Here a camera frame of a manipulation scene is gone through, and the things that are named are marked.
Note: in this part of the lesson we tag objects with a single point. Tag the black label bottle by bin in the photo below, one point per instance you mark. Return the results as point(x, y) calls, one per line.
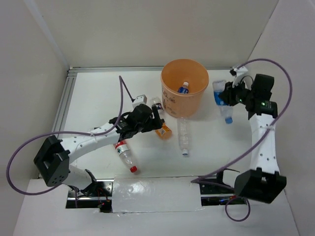
point(156, 102)

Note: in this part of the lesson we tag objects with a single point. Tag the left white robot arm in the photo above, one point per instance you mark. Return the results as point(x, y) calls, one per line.
point(55, 157)

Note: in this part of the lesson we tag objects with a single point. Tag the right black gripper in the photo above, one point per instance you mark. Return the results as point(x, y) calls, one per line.
point(228, 93)

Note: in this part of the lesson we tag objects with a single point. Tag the orange plastic bin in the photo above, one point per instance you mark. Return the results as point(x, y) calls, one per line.
point(172, 77)

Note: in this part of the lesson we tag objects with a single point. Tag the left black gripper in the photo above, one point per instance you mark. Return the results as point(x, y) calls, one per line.
point(154, 123)

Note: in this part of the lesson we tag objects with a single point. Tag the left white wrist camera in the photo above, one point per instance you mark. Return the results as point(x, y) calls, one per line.
point(141, 99)

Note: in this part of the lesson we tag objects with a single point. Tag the clear unlabeled bottle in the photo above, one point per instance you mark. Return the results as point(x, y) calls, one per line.
point(183, 128)

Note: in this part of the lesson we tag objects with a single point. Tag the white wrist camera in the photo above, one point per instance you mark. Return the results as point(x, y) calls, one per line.
point(141, 99)
point(238, 74)

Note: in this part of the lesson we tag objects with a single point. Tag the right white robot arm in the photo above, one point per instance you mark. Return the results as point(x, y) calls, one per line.
point(263, 181)

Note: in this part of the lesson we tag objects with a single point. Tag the aluminium frame rail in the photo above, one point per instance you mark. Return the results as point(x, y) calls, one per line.
point(91, 97)

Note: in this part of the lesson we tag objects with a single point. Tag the blue label white cap bottle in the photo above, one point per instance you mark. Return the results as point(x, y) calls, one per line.
point(184, 89)

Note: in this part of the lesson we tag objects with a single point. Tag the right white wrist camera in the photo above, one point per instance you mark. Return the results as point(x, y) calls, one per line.
point(238, 74)

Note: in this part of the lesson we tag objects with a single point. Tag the orange juice bottle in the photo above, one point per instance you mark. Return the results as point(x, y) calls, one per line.
point(164, 133)

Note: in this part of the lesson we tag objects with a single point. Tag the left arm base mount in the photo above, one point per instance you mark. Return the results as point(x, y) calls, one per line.
point(99, 199)

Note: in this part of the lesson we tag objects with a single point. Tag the red label red cap bottle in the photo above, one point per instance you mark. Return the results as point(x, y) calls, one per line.
point(125, 155)

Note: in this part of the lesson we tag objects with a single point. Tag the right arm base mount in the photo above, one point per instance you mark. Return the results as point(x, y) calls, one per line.
point(214, 191)

